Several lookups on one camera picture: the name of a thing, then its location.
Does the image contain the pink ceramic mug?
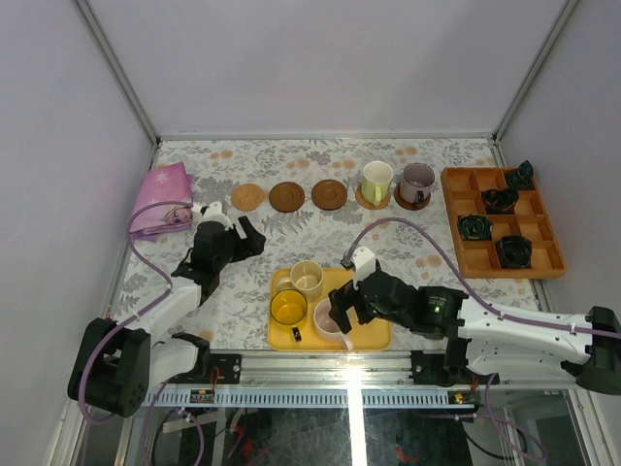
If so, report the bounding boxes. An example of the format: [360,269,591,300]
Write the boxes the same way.
[312,298,354,351]

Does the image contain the cream beige mug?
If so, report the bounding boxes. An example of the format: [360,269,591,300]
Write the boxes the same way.
[276,260,324,301]

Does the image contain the woven rattan coaster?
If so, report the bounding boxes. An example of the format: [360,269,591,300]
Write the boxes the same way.
[355,184,391,211]
[231,183,265,212]

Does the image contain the brown wooden coaster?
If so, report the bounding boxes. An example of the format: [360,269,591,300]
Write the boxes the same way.
[311,180,347,211]
[269,182,305,213]
[393,183,432,211]

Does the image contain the yellow glass mug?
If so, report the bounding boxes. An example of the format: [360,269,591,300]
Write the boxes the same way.
[270,289,308,343]

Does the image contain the white mug green handle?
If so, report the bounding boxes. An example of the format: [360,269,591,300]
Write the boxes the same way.
[362,161,393,204]

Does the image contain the purple grey mug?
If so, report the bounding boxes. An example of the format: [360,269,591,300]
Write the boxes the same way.
[399,163,435,204]

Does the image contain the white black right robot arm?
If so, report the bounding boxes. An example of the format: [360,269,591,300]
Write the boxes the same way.
[270,243,620,395]

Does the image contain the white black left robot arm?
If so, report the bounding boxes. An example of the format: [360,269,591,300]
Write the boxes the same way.
[67,216,266,417]

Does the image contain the yellow plastic tray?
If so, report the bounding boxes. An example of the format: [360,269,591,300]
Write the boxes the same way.
[267,268,392,351]

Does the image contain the pink folded cartoon cloth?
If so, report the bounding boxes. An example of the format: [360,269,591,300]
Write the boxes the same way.
[129,162,193,241]

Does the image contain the black rolled fabric bundle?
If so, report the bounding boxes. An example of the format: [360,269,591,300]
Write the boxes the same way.
[457,215,493,241]
[495,235,533,269]
[481,187,519,215]
[505,160,535,190]

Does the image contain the orange compartment organizer box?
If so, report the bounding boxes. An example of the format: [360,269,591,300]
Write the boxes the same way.
[441,167,567,280]

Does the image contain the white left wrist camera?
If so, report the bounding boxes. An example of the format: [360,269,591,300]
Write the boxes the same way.
[191,201,233,231]

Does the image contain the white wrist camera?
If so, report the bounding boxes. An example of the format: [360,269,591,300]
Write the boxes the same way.
[191,201,233,231]
[341,247,376,284]

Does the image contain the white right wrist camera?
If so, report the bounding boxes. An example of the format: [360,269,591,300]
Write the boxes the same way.
[341,247,376,284]

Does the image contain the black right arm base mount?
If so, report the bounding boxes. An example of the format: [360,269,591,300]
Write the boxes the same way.
[409,350,472,387]

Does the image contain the aluminium front frame rail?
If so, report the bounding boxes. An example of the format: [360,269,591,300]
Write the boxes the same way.
[145,348,594,388]

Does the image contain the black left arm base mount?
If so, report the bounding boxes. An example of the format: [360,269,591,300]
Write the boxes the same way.
[191,349,243,385]

